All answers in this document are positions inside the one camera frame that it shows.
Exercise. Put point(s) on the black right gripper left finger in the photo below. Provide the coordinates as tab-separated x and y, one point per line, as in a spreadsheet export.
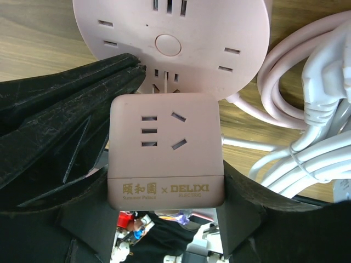
75	224

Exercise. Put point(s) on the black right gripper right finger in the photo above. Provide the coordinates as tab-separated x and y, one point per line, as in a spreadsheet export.
259	225

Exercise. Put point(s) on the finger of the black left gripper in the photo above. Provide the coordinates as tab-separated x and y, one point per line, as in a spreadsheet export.
57	147
23	97

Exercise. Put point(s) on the pink cube socket adapter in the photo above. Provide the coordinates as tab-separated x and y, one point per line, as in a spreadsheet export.
165	152

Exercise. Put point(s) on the pink round socket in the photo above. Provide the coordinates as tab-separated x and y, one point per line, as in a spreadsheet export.
192	46

